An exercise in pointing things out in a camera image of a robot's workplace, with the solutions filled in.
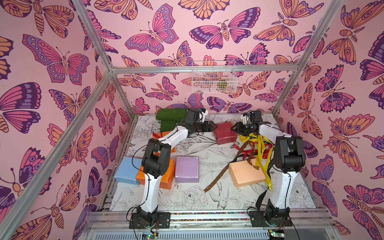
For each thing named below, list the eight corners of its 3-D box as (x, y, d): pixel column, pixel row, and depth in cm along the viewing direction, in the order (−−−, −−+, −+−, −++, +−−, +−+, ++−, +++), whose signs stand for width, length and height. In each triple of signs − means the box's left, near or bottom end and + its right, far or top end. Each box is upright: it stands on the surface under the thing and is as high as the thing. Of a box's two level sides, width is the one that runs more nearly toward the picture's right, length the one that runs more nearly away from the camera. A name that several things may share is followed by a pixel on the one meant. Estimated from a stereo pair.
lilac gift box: (175, 183, 88) (174, 177, 82) (177, 162, 97) (176, 156, 90) (199, 183, 88) (199, 177, 82) (198, 162, 96) (198, 156, 90)
